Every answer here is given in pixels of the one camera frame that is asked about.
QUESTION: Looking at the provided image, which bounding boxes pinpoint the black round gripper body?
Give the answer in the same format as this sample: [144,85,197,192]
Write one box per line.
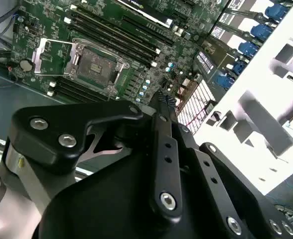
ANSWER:
[38,146,233,239]

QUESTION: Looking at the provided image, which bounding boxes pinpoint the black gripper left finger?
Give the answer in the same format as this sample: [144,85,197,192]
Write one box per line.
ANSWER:
[6,91,184,220]

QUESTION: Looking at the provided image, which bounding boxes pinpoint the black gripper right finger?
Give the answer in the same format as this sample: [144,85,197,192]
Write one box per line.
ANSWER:
[160,96,293,239]

